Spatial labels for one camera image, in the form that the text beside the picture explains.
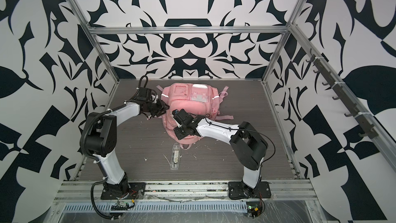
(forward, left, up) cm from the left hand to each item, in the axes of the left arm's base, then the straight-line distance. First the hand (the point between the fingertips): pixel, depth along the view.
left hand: (170, 105), depth 95 cm
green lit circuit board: (-52, -41, -10) cm, 67 cm away
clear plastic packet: (-28, -4, -7) cm, 29 cm away
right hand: (-16, -5, -2) cm, 17 cm away
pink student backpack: (+5, -18, -1) cm, 19 cm away
